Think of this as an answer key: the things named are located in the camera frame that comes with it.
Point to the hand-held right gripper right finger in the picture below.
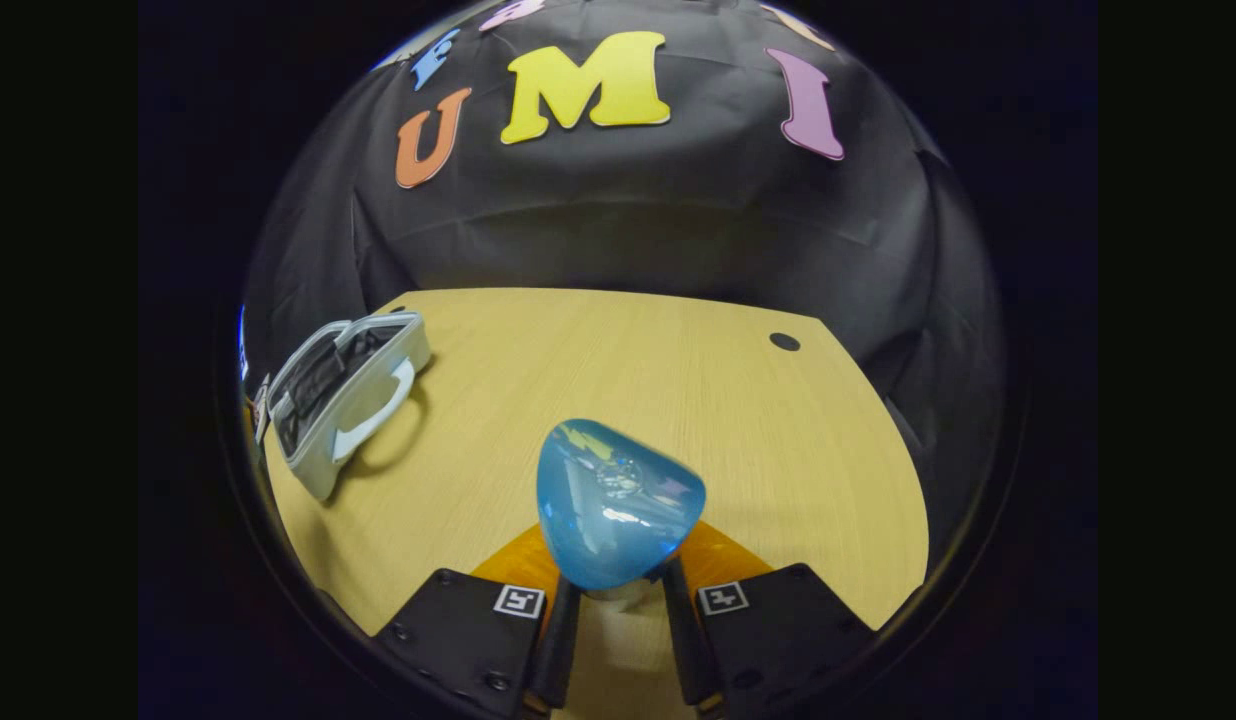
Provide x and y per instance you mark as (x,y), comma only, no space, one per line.
(688,640)

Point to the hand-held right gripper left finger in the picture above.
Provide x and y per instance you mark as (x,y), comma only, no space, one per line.
(558,640)

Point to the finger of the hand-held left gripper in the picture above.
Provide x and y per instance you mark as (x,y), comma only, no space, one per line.
(261,405)

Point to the light blue suitcase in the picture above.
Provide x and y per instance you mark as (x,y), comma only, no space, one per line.
(388,375)

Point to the blue skin care bottle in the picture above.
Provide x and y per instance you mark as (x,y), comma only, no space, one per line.
(618,510)

